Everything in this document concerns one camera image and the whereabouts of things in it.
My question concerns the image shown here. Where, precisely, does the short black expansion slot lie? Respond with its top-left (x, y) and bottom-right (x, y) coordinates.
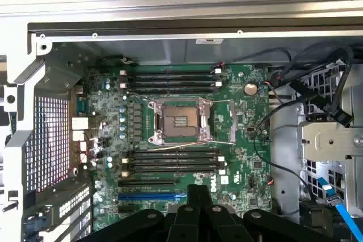
top-left (117, 204), bottom-right (136, 214)

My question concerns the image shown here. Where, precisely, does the black wire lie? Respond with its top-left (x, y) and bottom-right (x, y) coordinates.
top-left (279, 42), bottom-right (355, 128)
top-left (221, 48), bottom-right (293, 66)
top-left (252, 102), bottom-right (317, 200)

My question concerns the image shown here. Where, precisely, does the green motherboard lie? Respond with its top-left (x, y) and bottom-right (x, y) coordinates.
top-left (85, 63), bottom-right (273, 233)

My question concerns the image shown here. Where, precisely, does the white case label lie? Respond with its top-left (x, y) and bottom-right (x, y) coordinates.
top-left (195, 37), bottom-right (225, 45)

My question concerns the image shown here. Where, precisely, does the open PC case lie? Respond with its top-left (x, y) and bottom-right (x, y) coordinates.
top-left (0, 20), bottom-right (363, 242)

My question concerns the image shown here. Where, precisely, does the blue expansion slot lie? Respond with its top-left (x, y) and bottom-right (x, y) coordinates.
top-left (117, 192), bottom-right (188, 202)

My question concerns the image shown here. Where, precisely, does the round coin battery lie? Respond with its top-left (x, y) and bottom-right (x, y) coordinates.
top-left (244, 82), bottom-right (258, 96)

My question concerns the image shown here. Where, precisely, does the CPU socket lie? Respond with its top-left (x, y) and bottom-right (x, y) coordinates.
top-left (147, 97), bottom-right (213, 144)

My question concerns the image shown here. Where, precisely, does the blue flat disk wire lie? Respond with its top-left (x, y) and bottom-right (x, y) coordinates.
top-left (316, 177), bottom-right (363, 242)

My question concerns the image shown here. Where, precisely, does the silver disk bay cage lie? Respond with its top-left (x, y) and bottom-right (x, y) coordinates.
top-left (296, 63), bottom-right (363, 217)

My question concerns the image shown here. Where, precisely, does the long black expansion slot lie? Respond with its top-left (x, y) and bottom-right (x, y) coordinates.
top-left (117, 178), bottom-right (181, 188)

